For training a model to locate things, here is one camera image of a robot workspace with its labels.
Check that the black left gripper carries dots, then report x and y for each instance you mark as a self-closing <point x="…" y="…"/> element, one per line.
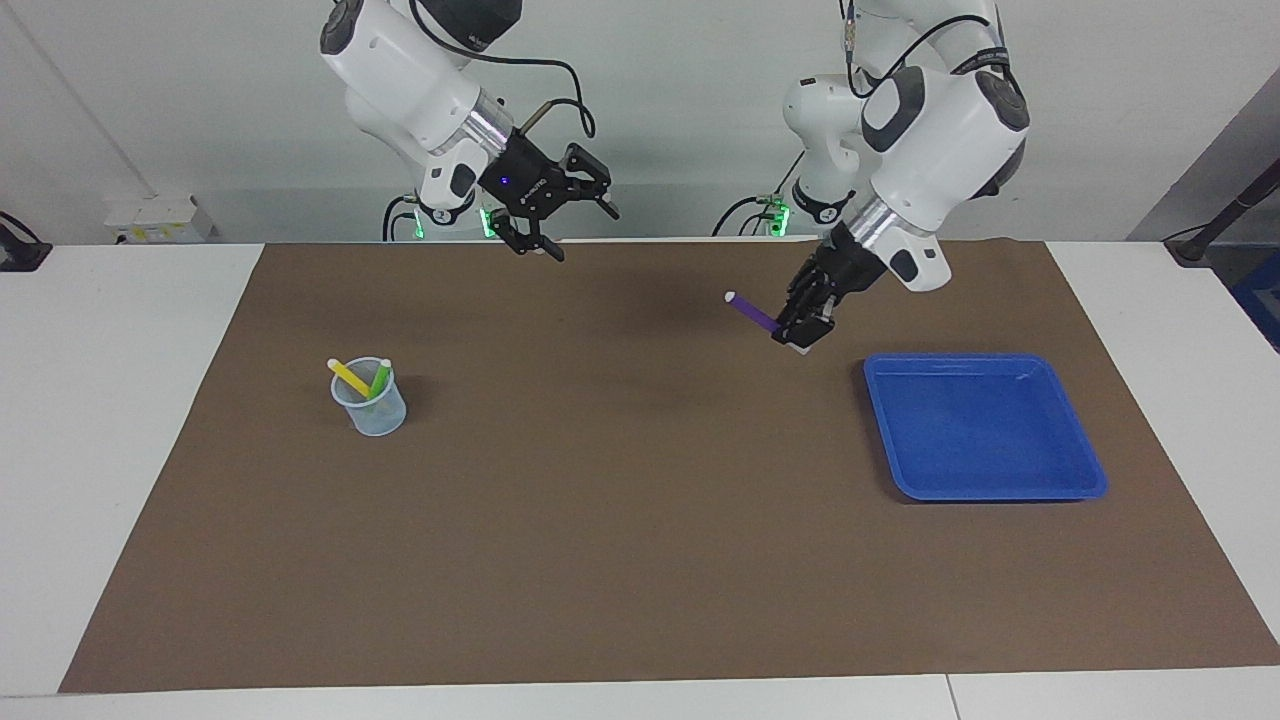
<point x="850" y="270"/>

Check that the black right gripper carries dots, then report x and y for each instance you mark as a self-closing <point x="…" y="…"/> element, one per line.
<point x="525" y="180"/>

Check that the purple marker pen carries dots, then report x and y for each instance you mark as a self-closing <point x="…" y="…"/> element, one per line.
<point x="752" y="312"/>

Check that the green marker pen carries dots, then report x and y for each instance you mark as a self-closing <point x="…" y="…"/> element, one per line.
<point x="380" y="378"/>

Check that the yellow marker pen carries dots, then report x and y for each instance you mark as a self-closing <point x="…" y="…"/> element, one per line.
<point x="348" y="376"/>

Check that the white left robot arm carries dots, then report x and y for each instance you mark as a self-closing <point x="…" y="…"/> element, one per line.
<point x="930" y="130"/>

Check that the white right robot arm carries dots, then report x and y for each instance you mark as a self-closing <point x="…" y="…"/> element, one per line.
<point x="410" y="70"/>

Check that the blue plastic tray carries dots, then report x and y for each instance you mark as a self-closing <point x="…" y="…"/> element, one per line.
<point x="980" y="440"/>

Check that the brown table mat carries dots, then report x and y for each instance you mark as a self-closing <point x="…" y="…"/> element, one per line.
<point x="640" y="520"/>

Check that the translucent plastic cup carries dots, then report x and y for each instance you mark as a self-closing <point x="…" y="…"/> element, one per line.
<point x="372" y="415"/>

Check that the black tripod pole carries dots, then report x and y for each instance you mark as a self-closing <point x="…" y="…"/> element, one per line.
<point x="1230" y="210"/>

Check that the blue crate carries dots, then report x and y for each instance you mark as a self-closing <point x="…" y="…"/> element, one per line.
<point x="1262" y="300"/>

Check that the black clamp stand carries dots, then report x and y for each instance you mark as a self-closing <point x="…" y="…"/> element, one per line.
<point x="20" y="250"/>

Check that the white wall socket box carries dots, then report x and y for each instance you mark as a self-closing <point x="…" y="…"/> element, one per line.
<point x="160" y="220"/>

